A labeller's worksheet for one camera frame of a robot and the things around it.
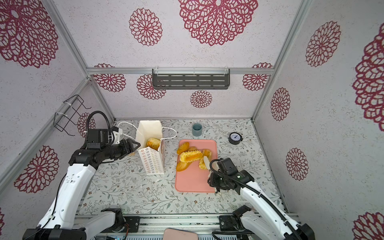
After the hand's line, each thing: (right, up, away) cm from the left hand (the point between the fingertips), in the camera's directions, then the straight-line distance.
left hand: (136, 149), depth 74 cm
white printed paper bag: (+7, -6, +6) cm, 11 cm away
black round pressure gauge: (+58, +5, +32) cm, 67 cm away
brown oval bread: (+22, -2, +23) cm, 32 cm away
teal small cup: (+31, +11, +33) cm, 46 cm away
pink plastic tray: (+29, -19, +15) cm, 38 cm away
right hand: (+37, -17, +5) cm, 41 cm away
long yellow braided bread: (+26, -5, +14) cm, 30 cm away
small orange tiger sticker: (+2, -1, -10) cm, 10 cm away
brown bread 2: (+21, -12, +16) cm, 29 cm away
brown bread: (+37, -5, +23) cm, 44 cm away
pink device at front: (+20, -39, -4) cm, 44 cm away
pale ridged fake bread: (+4, +2, +16) cm, 17 cm away
